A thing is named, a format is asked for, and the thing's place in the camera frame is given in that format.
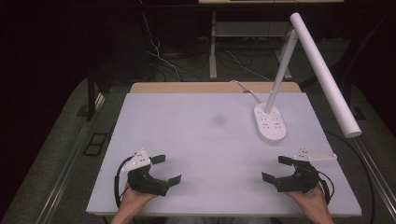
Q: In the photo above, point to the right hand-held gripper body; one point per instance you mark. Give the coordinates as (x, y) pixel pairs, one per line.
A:
(300, 182)

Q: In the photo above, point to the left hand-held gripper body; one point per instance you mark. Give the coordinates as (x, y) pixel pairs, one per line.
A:
(146, 182)

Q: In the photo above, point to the person's right hand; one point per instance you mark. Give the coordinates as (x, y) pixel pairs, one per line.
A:
(313, 202)

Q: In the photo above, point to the person's left hand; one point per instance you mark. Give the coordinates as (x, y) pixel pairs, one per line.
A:
(132, 202)

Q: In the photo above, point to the white table mat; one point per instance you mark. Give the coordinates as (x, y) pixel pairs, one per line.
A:
(218, 149)

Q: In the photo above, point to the black stand leg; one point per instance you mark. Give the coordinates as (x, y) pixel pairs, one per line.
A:
(91, 96)

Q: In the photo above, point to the white desk lamp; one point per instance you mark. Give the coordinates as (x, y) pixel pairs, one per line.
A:
(323, 74)

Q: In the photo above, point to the aluminium floor rail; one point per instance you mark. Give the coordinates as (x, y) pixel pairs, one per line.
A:
(65, 174)
(375, 174)

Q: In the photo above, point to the white metal desk frame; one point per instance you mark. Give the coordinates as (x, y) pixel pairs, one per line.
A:
(213, 46)

